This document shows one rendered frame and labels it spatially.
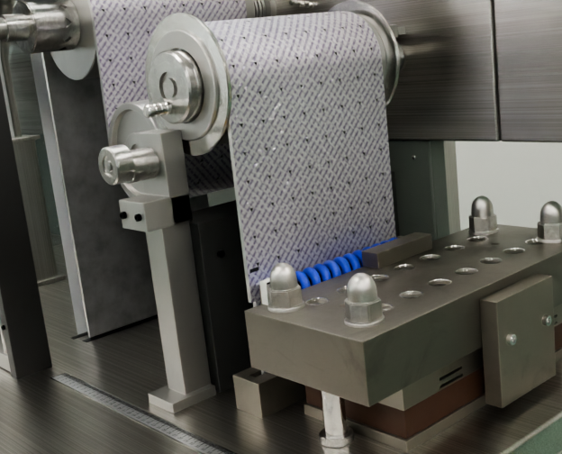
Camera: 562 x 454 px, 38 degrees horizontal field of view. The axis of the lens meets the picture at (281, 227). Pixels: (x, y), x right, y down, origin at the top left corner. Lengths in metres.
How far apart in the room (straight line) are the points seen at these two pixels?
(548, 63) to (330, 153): 0.26
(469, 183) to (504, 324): 3.17
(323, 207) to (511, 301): 0.23
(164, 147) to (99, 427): 0.31
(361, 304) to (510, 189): 3.16
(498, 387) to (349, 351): 0.19
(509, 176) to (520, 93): 2.87
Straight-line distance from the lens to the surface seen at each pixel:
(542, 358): 0.91
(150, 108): 0.86
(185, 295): 0.92
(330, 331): 0.74
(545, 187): 3.78
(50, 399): 1.04
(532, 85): 0.99
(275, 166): 0.88
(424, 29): 1.07
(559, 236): 0.99
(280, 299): 0.80
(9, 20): 1.06
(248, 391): 0.90
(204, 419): 0.91
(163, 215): 0.88
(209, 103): 0.85
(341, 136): 0.95
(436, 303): 0.79
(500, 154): 3.87
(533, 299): 0.87
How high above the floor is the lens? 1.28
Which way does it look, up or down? 12 degrees down
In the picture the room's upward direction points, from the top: 6 degrees counter-clockwise
